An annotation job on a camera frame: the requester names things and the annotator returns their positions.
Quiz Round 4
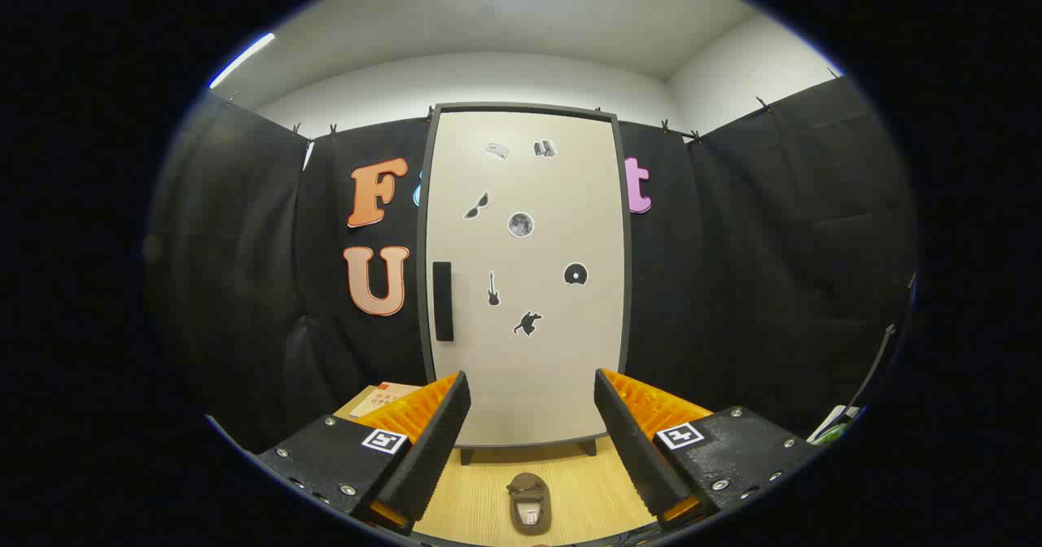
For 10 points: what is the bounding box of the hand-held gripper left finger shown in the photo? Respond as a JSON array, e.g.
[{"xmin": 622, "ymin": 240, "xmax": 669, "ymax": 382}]
[{"xmin": 254, "ymin": 370, "xmax": 472, "ymax": 536}]

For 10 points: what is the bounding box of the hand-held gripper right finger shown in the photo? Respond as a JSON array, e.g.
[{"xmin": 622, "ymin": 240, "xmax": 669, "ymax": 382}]
[{"xmin": 593, "ymin": 368, "xmax": 817, "ymax": 532}]

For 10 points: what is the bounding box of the brown fuzzy shoe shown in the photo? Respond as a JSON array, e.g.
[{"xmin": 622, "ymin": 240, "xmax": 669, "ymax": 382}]
[{"xmin": 508, "ymin": 472, "xmax": 553, "ymax": 536}]

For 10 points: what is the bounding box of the beige shoe cabinet door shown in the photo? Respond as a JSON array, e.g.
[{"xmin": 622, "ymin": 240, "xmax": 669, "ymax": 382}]
[{"xmin": 427, "ymin": 112, "xmax": 626, "ymax": 449}]

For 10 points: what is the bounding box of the black door handle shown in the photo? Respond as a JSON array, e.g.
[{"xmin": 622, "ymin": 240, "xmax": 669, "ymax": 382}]
[{"xmin": 433, "ymin": 261, "xmax": 453, "ymax": 343}]

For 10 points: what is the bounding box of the grey shoe cabinet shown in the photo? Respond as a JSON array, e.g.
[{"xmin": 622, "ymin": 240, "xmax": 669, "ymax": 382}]
[{"xmin": 417, "ymin": 103, "xmax": 634, "ymax": 466}]

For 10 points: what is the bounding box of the small stack of books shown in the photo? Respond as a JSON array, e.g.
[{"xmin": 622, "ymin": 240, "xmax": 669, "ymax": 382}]
[{"xmin": 350, "ymin": 382, "xmax": 422, "ymax": 419}]

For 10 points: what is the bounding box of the black backdrop cloth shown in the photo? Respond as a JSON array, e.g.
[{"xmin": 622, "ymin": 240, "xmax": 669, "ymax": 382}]
[{"xmin": 151, "ymin": 75, "xmax": 917, "ymax": 450}]

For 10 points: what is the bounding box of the white desk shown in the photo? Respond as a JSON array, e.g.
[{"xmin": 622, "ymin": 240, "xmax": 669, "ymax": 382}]
[{"xmin": 806, "ymin": 405, "xmax": 864, "ymax": 446}]

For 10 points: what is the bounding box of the ceiling light strip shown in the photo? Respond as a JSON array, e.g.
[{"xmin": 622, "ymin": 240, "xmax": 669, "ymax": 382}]
[{"xmin": 209, "ymin": 33, "xmax": 276, "ymax": 90}]

